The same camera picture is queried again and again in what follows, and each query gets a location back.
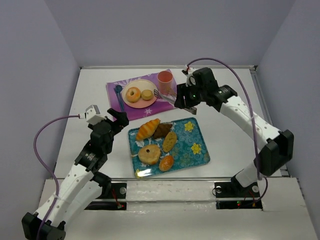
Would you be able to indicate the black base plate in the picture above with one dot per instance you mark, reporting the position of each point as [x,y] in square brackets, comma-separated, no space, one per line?
[113,199]
[229,199]

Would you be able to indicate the pale sugared donut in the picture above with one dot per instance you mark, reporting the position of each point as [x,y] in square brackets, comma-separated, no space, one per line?
[149,154]

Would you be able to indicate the dark chocolate bread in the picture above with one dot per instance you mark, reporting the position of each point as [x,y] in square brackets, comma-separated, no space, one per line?
[162,130]

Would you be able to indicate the small round muffin bread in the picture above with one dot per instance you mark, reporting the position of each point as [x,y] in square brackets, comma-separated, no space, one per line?
[147,95]

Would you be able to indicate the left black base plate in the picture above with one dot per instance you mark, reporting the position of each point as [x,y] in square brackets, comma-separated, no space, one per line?
[113,199]

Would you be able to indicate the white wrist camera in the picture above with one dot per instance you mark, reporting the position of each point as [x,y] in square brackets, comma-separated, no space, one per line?
[93,115]
[189,73]

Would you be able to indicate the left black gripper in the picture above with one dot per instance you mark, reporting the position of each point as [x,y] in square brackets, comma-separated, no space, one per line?
[117,119]

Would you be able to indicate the pink cup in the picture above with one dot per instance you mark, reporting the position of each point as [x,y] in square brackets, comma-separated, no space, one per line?
[165,79]

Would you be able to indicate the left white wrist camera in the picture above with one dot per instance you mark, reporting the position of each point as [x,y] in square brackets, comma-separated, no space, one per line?
[93,115]

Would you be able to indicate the cream and pink plate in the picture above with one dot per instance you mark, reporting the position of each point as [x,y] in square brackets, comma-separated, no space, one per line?
[141,84]

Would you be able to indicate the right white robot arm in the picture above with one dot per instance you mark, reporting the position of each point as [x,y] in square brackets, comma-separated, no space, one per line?
[275,147]

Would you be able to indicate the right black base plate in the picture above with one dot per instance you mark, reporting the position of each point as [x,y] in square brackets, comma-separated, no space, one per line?
[229,199]

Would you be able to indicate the aluminium frame rail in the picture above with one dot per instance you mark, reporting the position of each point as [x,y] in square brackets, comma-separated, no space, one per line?
[250,67]

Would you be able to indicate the metal tongs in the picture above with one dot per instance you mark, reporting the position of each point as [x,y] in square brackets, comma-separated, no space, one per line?
[158,95]

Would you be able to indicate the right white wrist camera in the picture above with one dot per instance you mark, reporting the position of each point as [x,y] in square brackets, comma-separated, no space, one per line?
[189,73]

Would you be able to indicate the striped orange croissant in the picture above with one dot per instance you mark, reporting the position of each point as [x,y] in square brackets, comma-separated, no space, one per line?
[147,129]

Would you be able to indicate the purple floral placemat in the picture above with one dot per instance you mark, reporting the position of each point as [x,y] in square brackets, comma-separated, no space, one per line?
[137,113]

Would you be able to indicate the blue plastic spoon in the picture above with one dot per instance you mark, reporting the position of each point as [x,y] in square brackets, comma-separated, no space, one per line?
[118,88]

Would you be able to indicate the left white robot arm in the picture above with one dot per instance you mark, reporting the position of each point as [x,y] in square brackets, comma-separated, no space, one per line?
[84,181]

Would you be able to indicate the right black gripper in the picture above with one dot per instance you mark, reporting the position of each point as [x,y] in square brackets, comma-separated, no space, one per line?
[183,99]

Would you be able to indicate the small orange bun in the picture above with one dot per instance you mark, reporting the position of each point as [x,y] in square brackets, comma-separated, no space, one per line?
[166,163]

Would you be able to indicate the orange glazed donut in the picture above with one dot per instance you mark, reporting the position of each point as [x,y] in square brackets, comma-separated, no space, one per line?
[133,94]

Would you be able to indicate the oval seeded bread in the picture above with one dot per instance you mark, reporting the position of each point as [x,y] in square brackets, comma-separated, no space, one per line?
[169,141]

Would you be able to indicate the blue floral tray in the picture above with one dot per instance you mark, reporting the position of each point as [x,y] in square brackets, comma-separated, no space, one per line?
[189,151]

